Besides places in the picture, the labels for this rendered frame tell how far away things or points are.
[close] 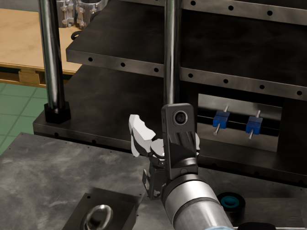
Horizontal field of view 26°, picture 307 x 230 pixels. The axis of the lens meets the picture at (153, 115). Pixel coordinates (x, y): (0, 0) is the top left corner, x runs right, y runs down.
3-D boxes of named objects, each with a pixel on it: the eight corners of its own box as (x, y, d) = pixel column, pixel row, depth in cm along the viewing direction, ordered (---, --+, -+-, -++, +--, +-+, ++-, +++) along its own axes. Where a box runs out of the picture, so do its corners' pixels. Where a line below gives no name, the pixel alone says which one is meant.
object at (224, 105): (276, 152, 216) (282, 107, 207) (196, 137, 223) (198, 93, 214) (297, 78, 256) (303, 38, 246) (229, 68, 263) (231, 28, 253)
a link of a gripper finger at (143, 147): (123, 137, 108) (151, 166, 102) (124, 128, 107) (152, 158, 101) (147, 131, 110) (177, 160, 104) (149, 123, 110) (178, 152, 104)
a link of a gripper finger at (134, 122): (113, 141, 114) (141, 171, 108) (117, 112, 111) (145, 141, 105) (129, 138, 116) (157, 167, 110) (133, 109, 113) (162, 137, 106)
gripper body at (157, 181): (139, 178, 109) (159, 226, 100) (145, 134, 105) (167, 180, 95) (182, 175, 112) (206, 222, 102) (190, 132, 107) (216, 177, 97)
